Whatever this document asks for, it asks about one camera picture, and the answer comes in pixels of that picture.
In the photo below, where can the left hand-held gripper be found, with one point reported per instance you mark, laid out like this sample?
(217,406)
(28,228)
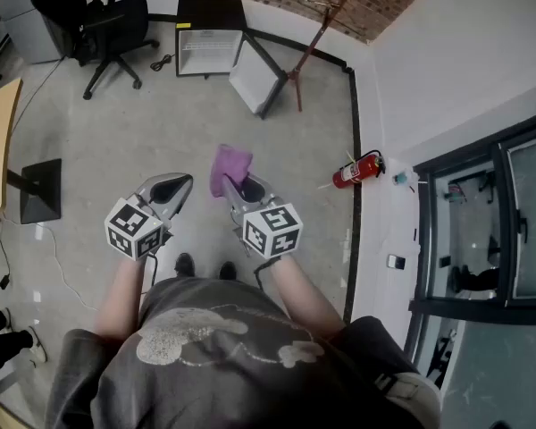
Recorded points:
(134,228)

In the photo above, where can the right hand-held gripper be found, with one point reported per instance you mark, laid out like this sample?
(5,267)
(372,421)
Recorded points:
(272,230)

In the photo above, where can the purple cloth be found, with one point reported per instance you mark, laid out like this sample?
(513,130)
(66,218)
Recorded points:
(230,163)

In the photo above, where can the black mini fridge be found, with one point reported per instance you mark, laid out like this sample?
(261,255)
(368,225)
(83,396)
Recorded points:
(210,16)

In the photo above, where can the person's left forearm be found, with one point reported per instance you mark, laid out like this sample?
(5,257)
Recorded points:
(120,293)

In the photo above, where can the person's right forearm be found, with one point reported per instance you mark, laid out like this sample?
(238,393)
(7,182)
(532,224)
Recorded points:
(304,293)

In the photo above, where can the person's black right shoe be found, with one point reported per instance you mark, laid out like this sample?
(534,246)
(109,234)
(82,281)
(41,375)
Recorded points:
(228,271)

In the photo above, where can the person's black shoe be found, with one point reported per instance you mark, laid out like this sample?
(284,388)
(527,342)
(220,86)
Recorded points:
(185,265)
(228,271)

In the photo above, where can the person's black left shoe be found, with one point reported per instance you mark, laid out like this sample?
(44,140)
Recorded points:
(185,265)

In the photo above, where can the red fire extinguisher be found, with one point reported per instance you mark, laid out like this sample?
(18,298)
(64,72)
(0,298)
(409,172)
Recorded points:
(355,172)

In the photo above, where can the black baseboard trim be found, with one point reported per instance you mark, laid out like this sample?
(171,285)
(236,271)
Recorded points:
(356,150)

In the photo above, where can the black table base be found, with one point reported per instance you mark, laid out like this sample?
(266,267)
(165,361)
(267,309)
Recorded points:
(42,190)

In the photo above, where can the small silver device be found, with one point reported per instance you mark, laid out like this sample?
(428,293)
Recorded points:
(396,261)

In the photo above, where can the person's grey printed shirt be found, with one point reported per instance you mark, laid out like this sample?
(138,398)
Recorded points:
(232,364)

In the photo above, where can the red coat stand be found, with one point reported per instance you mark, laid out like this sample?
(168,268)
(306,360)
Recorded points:
(315,43)

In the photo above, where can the black office chair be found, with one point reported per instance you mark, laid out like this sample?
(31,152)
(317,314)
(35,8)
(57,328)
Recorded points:
(116,29)

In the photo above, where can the black jacket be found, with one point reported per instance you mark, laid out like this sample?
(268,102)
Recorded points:
(56,2)

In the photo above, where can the grey metal cabinet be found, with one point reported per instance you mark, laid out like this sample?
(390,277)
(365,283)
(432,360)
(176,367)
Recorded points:
(24,25)

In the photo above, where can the black window frame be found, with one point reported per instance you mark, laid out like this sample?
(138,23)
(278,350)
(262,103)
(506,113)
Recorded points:
(500,221)

